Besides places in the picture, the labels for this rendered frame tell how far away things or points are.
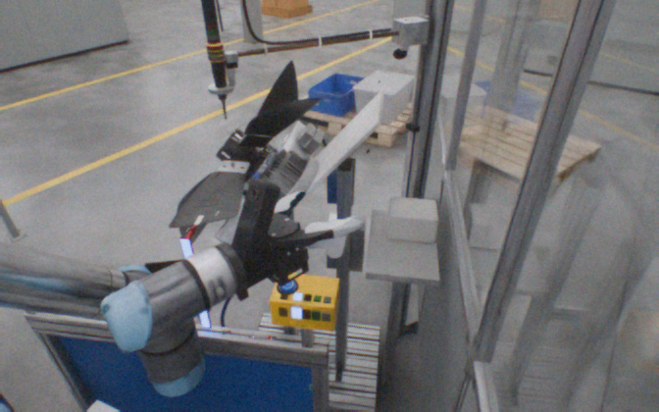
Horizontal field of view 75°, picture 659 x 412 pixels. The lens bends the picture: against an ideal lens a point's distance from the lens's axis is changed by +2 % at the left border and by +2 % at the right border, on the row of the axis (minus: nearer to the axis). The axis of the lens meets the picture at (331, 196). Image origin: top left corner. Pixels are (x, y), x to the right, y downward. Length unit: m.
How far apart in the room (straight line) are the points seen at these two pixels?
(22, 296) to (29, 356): 2.08
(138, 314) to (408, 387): 1.77
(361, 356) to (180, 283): 1.67
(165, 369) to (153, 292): 0.12
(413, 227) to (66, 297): 1.12
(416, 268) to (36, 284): 1.11
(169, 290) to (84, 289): 0.14
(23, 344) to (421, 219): 2.12
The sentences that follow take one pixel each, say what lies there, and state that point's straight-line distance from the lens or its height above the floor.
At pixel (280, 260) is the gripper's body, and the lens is 0.62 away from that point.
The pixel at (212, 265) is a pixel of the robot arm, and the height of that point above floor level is 1.47.
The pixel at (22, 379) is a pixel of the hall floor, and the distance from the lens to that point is 2.64.
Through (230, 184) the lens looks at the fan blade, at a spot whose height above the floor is 1.18.
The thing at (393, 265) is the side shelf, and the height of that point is 0.86.
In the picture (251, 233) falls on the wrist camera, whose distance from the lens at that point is 0.59.
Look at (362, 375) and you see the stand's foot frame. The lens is 2.12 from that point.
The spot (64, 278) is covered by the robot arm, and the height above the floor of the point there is 1.46.
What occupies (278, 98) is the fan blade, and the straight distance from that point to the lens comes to 1.51.
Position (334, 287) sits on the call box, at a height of 1.07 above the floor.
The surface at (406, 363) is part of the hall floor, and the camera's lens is 2.27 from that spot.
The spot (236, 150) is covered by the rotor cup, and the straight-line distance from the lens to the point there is 1.37.
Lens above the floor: 1.85
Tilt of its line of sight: 34 degrees down
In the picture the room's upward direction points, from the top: straight up
